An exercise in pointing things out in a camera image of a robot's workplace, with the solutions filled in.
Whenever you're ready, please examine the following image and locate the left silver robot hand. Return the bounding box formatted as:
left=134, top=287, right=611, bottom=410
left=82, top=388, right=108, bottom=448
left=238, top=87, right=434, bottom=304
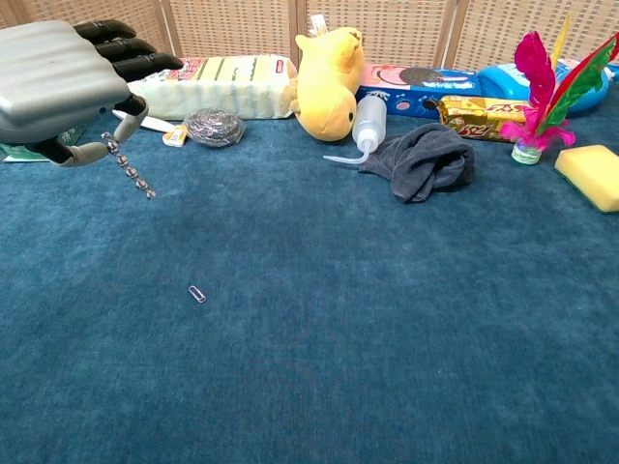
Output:
left=0, top=18, right=185, bottom=168

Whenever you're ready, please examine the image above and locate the shiny silver metal rod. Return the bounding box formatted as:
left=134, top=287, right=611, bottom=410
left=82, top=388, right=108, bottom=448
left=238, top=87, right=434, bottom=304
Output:
left=101, top=130, right=158, bottom=200

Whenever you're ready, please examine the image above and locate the green tea bag box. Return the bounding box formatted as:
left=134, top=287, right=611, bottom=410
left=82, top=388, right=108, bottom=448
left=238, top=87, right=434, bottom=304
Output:
left=0, top=123, right=91, bottom=164

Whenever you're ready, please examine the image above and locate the packaged yellow sponge multipack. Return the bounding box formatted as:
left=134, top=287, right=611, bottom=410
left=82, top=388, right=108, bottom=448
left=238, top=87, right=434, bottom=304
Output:
left=126, top=55, right=299, bottom=122

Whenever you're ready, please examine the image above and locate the steel wool scrubber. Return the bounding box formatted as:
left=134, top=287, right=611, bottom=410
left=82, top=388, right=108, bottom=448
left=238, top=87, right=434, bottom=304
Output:
left=183, top=107, right=247, bottom=149

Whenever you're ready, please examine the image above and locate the woven wooden folding screen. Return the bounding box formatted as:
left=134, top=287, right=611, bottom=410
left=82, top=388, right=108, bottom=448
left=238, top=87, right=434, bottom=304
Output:
left=0, top=0, right=619, bottom=78

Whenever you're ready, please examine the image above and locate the yellow plush toy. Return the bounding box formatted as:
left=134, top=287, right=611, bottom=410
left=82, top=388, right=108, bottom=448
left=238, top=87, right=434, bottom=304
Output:
left=288, top=14, right=367, bottom=142

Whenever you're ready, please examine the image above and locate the clear plastic wash bottle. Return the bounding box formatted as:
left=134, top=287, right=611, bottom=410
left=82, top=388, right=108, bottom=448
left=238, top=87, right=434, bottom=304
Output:
left=322, top=92, right=389, bottom=168

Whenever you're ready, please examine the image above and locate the blue pink cookie box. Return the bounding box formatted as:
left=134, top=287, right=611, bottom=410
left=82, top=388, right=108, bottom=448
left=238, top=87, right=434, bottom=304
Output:
left=355, top=64, right=485, bottom=117

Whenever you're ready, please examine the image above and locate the blue table mat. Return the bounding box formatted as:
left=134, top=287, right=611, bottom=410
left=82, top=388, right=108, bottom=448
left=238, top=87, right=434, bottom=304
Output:
left=0, top=103, right=619, bottom=464

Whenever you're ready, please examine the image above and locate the dark grey cloth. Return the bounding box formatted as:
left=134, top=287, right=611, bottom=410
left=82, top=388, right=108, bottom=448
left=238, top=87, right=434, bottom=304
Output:
left=358, top=122, right=477, bottom=204

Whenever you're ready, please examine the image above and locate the gold snack package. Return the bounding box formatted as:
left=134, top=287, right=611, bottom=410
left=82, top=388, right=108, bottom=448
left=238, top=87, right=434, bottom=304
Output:
left=438, top=95, right=538, bottom=144

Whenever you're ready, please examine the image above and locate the blue detergent bottle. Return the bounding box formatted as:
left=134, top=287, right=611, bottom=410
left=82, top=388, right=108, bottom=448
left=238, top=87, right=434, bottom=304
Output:
left=477, top=57, right=619, bottom=117

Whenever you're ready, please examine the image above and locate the colourful feather shuttlecock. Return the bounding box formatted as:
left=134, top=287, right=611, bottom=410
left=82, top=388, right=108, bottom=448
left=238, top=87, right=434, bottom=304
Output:
left=499, top=14, right=619, bottom=166

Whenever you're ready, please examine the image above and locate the yellow sponge block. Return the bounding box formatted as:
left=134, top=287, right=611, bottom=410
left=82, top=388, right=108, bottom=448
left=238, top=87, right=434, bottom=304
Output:
left=554, top=144, right=619, bottom=214

